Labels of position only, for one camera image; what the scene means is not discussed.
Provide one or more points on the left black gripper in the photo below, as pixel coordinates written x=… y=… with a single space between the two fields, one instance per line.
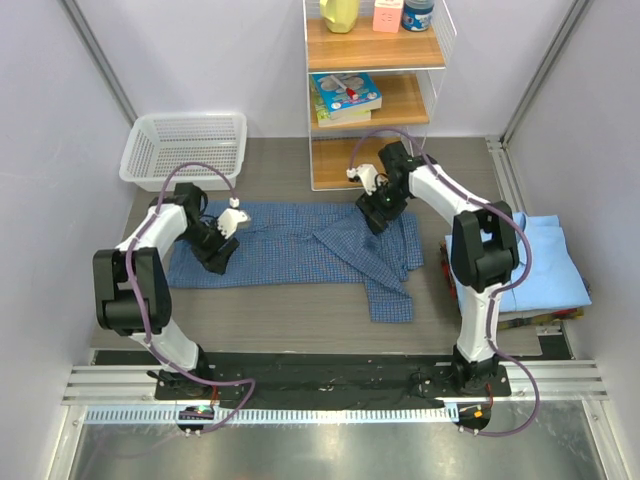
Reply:
x=214 y=260

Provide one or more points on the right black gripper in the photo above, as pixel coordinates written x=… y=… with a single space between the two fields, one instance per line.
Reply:
x=370 y=204

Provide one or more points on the dark blue checkered shirt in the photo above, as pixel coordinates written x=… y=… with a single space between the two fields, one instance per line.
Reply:
x=315 y=243

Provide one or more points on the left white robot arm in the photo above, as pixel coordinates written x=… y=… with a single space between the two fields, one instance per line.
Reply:
x=131 y=290

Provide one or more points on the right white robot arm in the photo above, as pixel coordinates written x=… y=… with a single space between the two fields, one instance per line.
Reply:
x=483 y=251

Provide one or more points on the folded shirts pile underneath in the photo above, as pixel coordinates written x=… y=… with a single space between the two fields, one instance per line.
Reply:
x=510 y=320

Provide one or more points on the white plastic laundry basket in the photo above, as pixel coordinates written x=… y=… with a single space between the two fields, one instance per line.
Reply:
x=160 y=142

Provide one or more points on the green book underneath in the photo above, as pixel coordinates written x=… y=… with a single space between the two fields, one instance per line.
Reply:
x=324 y=120

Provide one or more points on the red white marker pen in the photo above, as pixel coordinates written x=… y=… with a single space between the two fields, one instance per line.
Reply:
x=352 y=94

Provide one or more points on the blue children's book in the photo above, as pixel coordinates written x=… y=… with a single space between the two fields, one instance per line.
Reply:
x=338 y=103

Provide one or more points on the folded light blue shirt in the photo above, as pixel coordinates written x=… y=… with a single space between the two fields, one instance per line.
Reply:
x=554 y=282

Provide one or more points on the blue labelled can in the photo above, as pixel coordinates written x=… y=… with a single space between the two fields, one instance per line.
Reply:
x=417 y=15

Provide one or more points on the pink carton box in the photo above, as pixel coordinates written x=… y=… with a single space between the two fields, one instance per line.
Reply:
x=387 y=15

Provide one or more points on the yellow plastic jug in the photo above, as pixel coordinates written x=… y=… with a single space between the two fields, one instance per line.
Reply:
x=340 y=16

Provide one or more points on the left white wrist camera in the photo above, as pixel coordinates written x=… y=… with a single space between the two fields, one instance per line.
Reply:
x=231 y=219

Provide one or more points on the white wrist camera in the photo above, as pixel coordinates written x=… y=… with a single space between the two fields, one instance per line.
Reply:
x=231 y=219
x=368 y=176

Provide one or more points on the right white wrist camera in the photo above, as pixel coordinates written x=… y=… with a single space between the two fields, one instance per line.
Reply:
x=368 y=176

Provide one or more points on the white wire wooden shelf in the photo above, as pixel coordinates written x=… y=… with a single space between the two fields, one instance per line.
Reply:
x=375 y=69

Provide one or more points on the black mounting base plate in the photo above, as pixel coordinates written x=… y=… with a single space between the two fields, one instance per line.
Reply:
x=306 y=377

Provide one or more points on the aluminium rail frame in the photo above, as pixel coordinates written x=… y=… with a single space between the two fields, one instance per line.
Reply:
x=126 y=395

